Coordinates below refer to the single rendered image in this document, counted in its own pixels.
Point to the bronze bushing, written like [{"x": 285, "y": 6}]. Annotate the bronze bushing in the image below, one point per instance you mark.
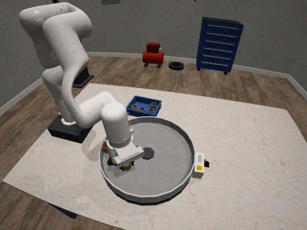
[
  {"x": 128, "y": 167},
  {"x": 104, "y": 147},
  {"x": 134, "y": 107}
]

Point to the blue crate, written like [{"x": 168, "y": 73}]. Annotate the blue crate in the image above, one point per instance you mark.
[{"x": 142, "y": 102}]

